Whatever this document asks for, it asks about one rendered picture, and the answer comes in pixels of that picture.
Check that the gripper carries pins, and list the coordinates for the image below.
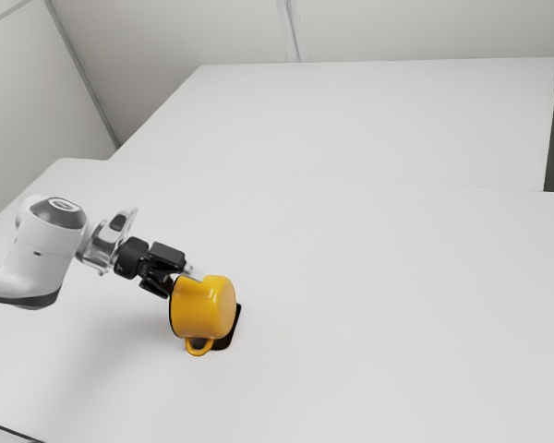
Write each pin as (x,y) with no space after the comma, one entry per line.
(143,258)

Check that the yellow mug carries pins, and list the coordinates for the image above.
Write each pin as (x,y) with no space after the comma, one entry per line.
(203,307)

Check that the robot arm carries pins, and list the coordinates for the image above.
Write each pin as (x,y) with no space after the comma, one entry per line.
(37,258)

